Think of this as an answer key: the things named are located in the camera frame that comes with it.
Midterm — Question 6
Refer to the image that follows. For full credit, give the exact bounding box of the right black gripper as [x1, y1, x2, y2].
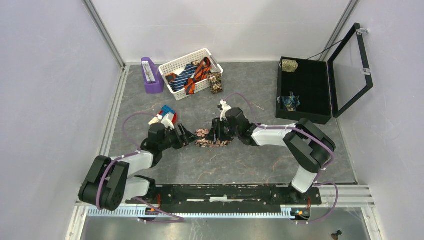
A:
[205, 117, 241, 142]

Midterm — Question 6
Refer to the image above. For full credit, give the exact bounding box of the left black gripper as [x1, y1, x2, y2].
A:
[159, 122, 199, 151]

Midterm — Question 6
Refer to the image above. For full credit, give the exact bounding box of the black pink floral tie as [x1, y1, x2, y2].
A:
[194, 128, 233, 148]

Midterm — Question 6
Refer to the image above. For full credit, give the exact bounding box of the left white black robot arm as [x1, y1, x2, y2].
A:
[78, 123, 198, 211]

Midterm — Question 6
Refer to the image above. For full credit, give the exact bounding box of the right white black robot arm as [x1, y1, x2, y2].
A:
[205, 107, 336, 204]

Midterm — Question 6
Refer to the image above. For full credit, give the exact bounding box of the colourful toy block stack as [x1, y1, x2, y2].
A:
[148, 105, 178, 125]

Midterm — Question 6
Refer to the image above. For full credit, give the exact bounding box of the brown floral tie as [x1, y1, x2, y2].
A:
[207, 72, 223, 95]

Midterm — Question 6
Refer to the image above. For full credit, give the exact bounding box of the navy white striped tie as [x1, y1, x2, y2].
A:
[166, 64, 198, 92]

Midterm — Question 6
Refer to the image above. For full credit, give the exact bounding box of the blue patterned rolled tie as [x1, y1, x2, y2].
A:
[280, 91, 301, 112]

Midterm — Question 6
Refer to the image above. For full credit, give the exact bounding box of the white plastic basket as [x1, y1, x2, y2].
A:
[159, 48, 224, 101]

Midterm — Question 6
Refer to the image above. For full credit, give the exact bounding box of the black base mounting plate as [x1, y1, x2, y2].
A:
[143, 184, 322, 214]

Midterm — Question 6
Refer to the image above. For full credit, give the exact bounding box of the orange navy striped tie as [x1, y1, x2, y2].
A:
[184, 57, 212, 95]

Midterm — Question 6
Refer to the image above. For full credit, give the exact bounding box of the purple metronome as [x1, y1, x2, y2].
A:
[141, 57, 165, 94]

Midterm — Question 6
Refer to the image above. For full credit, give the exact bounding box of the gold rolled tie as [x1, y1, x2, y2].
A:
[280, 59, 299, 73]

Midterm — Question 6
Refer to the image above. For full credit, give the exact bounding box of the black tie display box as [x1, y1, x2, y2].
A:
[275, 23, 374, 125]

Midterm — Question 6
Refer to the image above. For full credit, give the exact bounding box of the small black floor object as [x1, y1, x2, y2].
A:
[331, 230, 343, 240]

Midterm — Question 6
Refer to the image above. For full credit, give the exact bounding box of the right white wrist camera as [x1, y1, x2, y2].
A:
[217, 99, 232, 122]

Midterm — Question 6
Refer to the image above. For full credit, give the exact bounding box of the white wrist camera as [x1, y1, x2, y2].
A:
[160, 112, 175, 130]
[217, 99, 232, 122]

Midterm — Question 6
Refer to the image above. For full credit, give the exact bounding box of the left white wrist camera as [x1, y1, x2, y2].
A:
[160, 112, 175, 130]

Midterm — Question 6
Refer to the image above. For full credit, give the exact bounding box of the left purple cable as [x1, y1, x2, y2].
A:
[95, 112, 186, 224]

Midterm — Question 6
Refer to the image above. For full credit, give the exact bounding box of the purple cable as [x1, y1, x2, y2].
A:
[223, 92, 339, 224]
[95, 112, 186, 224]

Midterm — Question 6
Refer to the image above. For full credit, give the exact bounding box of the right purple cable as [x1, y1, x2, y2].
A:
[223, 92, 339, 224]

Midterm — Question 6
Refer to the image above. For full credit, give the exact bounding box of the white slotted cable duct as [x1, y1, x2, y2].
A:
[87, 204, 295, 220]

